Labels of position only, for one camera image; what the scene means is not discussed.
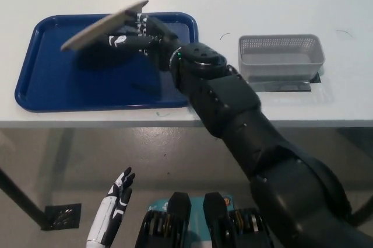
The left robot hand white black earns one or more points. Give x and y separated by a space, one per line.
109 210

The right robot hand black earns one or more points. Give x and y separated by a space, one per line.
145 39

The black robot legs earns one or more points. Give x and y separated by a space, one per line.
196 204

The right black robot body block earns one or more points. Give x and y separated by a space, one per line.
215 210

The blue plastic tray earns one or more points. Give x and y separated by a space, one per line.
58 84

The black robot body block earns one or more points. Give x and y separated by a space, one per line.
177 210
215 210

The beige paper plate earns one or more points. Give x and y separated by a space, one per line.
102 26

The grey perforated basket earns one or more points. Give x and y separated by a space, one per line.
279 55

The black floor tape patch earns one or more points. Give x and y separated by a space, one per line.
64 216

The black table leg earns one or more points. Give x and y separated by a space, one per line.
20 192

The left black robot body block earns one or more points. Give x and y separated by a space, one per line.
177 210

